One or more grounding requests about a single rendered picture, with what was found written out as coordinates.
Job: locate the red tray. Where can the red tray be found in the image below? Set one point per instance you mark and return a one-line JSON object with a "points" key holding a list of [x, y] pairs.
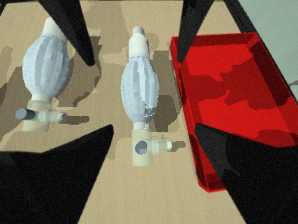
{"points": [[233, 85]]}

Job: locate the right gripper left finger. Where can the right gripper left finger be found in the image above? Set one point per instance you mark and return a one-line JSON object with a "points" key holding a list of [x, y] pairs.
{"points": [[57, 183]]}

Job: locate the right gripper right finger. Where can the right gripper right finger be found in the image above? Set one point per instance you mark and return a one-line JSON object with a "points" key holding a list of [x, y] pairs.
{"points": [[261, 179]]}

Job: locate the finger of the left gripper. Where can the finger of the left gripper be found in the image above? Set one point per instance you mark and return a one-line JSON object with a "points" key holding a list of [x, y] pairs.
{"points": [[192, 17], [68, 16]]}

